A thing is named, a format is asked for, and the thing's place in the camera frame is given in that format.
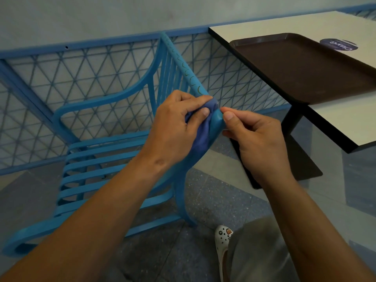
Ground person's right hand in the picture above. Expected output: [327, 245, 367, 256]
[220, 106, 295, 190]

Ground person's left hand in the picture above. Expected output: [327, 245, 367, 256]
[137, 90, 214, 175]

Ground blue cleaning cloth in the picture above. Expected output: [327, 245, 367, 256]
[184, 98, 220, 162]

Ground blue metal slatted chair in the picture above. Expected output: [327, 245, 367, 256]
[1, 32, 227, 258]

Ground person's right forearm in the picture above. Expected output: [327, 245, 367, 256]
[261, 175, 376, 282]

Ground person's left forearm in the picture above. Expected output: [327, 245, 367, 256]
[0, 153, 184, 282]

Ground brown plastic tray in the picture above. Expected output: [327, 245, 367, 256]
[229, 33, 376, 105]

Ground white table with black edge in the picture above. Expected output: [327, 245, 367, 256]
[208, 10, 376, 154]

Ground white clog shoe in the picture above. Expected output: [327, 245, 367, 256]
[214, 225, 234, 282]

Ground blue mesh fence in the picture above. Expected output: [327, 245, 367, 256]
[0, 3, 376, 176]

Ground grey trousers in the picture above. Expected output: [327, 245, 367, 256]
[226, 215, 301, 282]

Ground round dark blue sticker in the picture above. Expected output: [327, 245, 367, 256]
[320, 38, 359, 52]

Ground black table pedestal base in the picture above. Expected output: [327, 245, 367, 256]
[229, 104, 323, 190]

